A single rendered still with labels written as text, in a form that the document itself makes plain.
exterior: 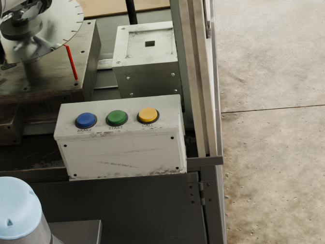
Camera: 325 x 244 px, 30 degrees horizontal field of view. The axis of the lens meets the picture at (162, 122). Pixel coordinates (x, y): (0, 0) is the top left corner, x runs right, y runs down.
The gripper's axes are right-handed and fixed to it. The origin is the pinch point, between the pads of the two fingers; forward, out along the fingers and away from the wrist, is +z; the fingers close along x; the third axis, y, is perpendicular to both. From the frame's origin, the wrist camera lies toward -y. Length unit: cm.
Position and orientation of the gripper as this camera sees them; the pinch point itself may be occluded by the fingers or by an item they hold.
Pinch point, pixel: (31, 14)
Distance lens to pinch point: 161.3
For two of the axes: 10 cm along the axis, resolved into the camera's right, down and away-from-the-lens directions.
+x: 6.6, 7.2, -2.0
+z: -3.8, 5.5, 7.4
